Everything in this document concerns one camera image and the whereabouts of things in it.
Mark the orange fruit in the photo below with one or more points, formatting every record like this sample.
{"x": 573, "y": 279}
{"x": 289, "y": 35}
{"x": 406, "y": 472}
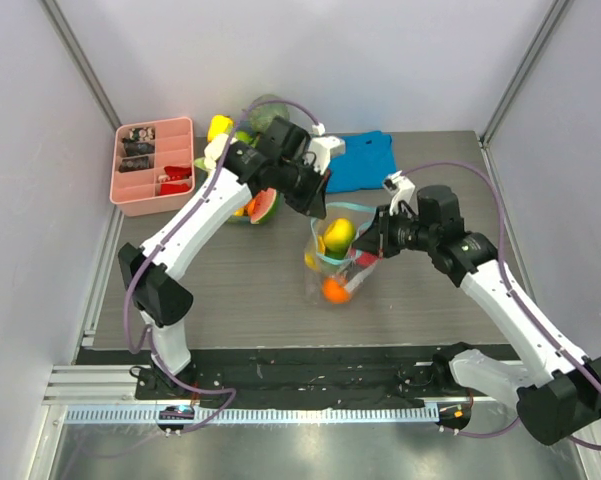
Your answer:
{"x": 334, "y": 292}

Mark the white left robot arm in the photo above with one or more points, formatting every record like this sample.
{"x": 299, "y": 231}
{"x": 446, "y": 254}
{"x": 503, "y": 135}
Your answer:
{"x": 286, "y": 158}

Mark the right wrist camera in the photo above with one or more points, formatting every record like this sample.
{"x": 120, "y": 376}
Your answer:
{"x": 401, "y": 190}

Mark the green fruit basket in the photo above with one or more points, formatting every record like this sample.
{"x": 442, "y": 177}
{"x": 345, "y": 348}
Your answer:
{"x": 239, "y": 216}

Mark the green melon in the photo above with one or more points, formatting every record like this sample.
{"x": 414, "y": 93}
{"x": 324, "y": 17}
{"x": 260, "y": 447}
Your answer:
{"x": 264, "y": 109}

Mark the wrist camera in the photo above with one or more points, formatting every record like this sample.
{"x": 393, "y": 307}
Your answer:
{"x": 401, "y": 190}
{"x": 322, "y": 148}

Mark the white cauliflower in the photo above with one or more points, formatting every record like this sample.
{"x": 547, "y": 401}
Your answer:
{"x": 213, "y": 151}

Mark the yellow banana bunch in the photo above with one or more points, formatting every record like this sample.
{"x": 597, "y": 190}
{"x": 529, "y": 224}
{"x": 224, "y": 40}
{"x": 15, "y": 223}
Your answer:
{"x": 314, "y": 249}

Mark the yellow lemon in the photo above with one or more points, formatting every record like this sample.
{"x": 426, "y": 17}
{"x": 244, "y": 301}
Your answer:
{"x": 339, "y": 235}

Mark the red apple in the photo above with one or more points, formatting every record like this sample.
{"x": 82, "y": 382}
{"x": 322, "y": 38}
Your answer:
{"x": 366, "y": 260}

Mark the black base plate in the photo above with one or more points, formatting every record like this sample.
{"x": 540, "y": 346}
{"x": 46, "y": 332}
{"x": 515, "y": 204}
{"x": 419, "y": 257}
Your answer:
{"x": 359, "y": 377}

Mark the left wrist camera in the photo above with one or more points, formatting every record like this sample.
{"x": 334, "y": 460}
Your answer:
{"x": 322, "y": 148}

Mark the clear zip top bag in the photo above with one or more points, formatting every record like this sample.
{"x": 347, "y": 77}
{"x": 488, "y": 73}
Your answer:
{"x": 340, "y": 266}

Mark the white slotted cable duct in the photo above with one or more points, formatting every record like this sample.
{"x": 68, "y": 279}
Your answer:
{"x": 168, "y": 415}

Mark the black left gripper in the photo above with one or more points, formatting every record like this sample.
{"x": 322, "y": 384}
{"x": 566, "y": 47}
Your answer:
{"x": 314, "y": 203}

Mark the watermelon slice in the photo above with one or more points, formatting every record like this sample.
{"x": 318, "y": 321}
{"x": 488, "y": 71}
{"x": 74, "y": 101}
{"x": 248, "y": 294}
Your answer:
{"x": 266, "y": 203}

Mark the blue folded cloth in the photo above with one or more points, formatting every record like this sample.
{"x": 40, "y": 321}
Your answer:
{"x": 367, "y": 161}

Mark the yellow bell pepper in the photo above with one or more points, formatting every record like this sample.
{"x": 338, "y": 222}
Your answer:
{"x": 219, "y": 124}

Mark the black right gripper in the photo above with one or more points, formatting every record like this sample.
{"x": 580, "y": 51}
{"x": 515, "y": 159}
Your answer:
{"x": 380, "y": 235}

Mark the pink organizer tray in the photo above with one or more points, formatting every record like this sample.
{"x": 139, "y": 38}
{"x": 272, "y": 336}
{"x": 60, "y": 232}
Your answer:
{"x": 152, "y": 167}

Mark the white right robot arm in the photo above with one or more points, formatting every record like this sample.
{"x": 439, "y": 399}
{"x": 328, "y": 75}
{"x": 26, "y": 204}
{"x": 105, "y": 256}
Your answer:
{"x": 556, "y": 390}

